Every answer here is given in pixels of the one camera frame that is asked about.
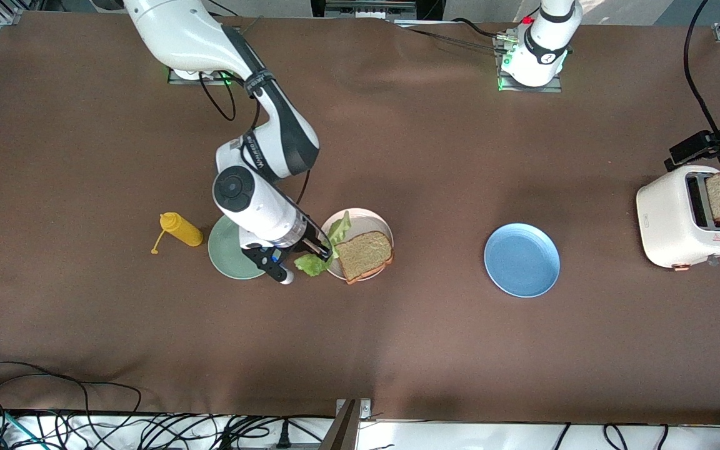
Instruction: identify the blue plate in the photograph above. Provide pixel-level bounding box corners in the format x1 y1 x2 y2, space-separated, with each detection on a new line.
484 223 561 298

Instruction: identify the aluminium camera pole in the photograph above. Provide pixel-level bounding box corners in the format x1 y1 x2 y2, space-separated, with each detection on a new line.
319 398 373 450

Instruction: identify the green plate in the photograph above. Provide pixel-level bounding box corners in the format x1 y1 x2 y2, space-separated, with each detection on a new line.
207 216 267 280

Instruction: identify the black equipment frame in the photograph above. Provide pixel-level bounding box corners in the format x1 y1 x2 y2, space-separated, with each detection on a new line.
310 0 447 23

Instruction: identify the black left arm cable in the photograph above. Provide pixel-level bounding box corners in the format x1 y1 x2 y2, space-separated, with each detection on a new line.
684 0 720 135

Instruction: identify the black base cable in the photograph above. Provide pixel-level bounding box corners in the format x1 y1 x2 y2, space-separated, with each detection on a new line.
394 19 508 51

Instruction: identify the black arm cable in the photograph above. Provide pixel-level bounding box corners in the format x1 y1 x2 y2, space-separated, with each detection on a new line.
684 0 720 135
197 69 312 207

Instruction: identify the beige plate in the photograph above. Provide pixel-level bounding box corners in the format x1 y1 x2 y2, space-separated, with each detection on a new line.
319 207 393 281

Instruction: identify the long black looped cable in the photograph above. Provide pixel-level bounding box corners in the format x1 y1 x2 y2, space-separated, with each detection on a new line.
0 361 143 438

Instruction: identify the green lettuce leaf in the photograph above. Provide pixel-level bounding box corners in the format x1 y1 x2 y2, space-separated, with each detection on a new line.
293 211 353 278

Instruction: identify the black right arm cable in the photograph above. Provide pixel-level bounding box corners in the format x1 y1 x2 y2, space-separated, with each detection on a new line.
197 69 312 207

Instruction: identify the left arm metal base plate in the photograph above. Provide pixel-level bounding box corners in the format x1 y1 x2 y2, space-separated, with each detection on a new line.
496 34 564 93

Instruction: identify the white toaster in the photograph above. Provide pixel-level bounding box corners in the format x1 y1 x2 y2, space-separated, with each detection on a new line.
636 165 720 271

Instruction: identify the yellow mustard squeeze bottle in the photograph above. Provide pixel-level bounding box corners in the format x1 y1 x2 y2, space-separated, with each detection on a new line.
151 212 204 256

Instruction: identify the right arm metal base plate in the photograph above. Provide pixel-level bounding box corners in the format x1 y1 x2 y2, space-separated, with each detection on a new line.
167 67 236 86

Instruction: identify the brown table cloth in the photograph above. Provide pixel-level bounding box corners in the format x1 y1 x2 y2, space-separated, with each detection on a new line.
0 11 720 427

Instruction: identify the short black looped cable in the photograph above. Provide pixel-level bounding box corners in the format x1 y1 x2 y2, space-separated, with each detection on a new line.
604 424 670 450

